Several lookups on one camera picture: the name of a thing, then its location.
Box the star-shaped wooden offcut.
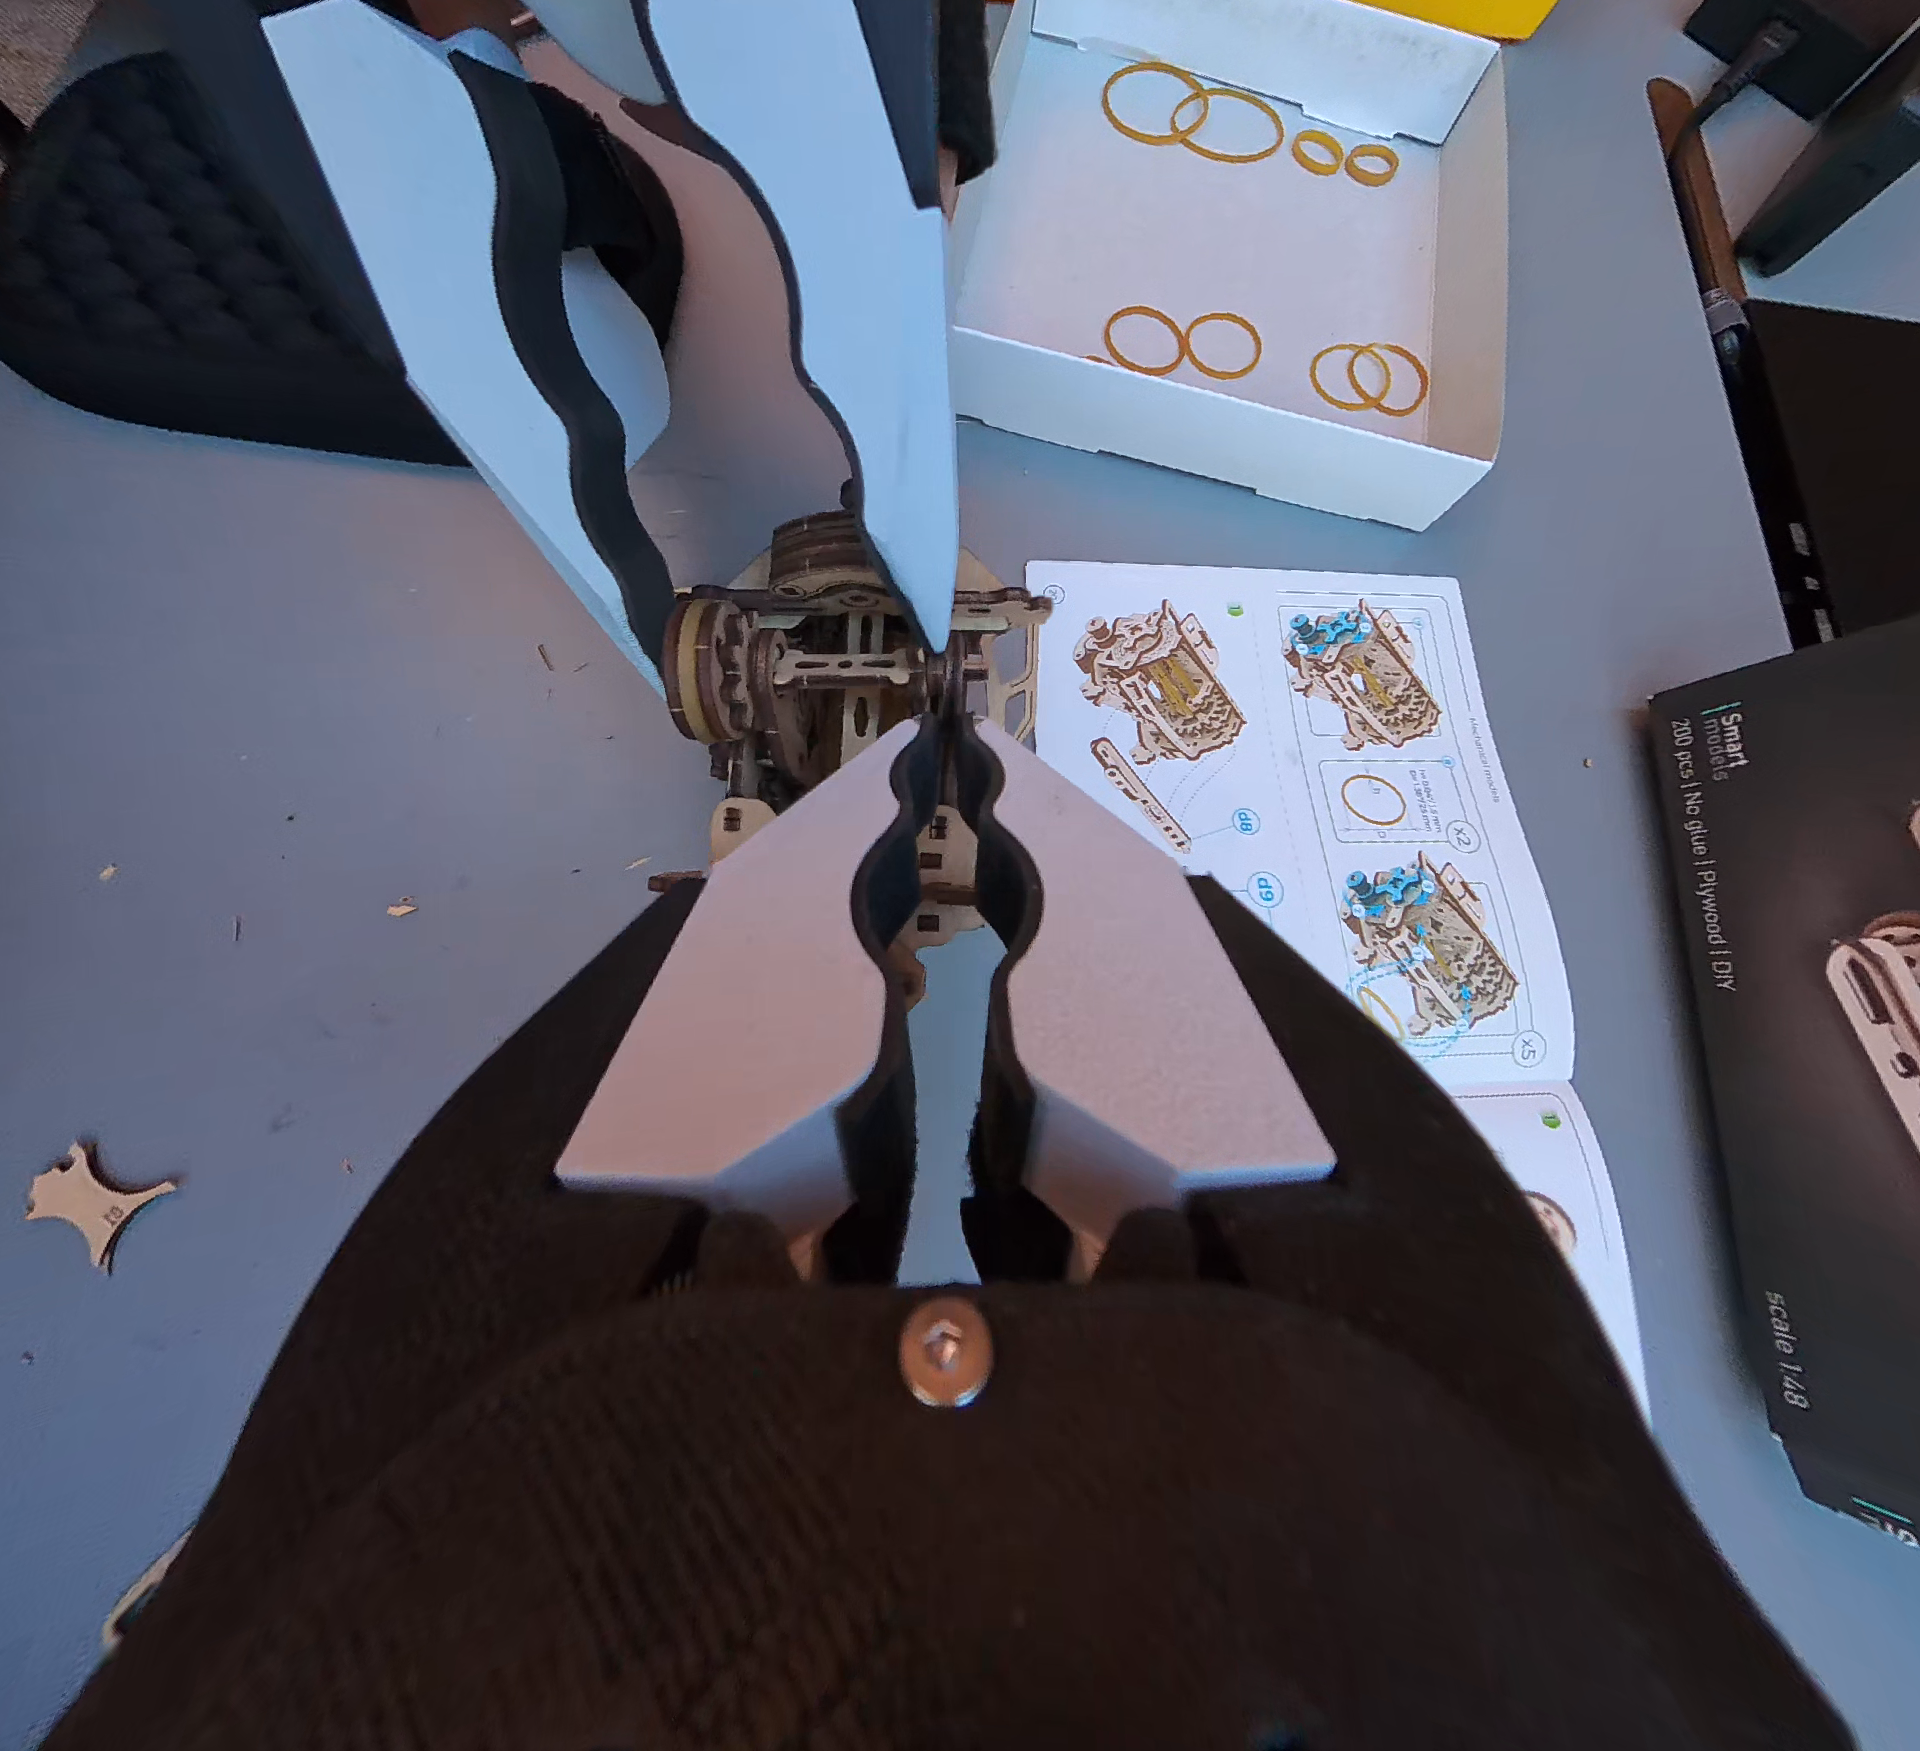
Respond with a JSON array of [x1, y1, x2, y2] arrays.
[[25, 1141, 182, 1280]]

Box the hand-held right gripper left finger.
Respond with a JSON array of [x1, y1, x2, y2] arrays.
[[560, 715, 923, 1284]]

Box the black model kit box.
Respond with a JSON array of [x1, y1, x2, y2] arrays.
[[1652, 605, 1920, 1548]]

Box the wooden mechanical model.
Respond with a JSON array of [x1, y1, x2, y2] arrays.
[[649, 505, 1060, 949]]

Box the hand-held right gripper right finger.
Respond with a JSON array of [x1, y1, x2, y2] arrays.
[[956, 715, 1342, 1284]]

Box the black tablet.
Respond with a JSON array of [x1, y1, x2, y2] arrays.
[[1740, 298, 1920, 645]]

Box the white cardboard box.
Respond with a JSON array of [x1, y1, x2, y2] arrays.
[[949, 0, 1507, 536]]

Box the wooden-handled tool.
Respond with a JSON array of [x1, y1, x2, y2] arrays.
[[1652, 69, 1845, 652]]

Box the loose tan rubber bands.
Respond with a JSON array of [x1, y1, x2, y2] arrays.
[[1102, 56, 1428, 411]]

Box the black rectangular device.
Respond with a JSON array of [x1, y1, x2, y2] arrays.
[[1731, 25, 1920, 281]]

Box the white instruction booklet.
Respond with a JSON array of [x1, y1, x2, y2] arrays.
[[1020, 557, 1652, 1424]]

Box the black quilted cushion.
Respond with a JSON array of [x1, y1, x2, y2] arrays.
[[0, 51, 464, 465]]

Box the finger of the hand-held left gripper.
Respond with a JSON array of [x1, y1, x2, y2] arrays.
[[628, 0, 964, 657], [259, 0, 681, 701]]

